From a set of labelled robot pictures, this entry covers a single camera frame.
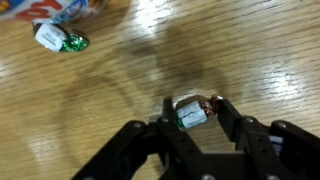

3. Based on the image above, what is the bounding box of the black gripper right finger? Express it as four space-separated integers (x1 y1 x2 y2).
213 96 320 180

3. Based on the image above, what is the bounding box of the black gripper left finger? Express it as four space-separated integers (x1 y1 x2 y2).
71 98 204 180

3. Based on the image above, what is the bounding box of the sweet white green wrapper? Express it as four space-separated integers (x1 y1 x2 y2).
32 22 91 53
173 96 224 130

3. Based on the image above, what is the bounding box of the jar with blue lid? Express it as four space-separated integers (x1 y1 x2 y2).
0 0 108 25

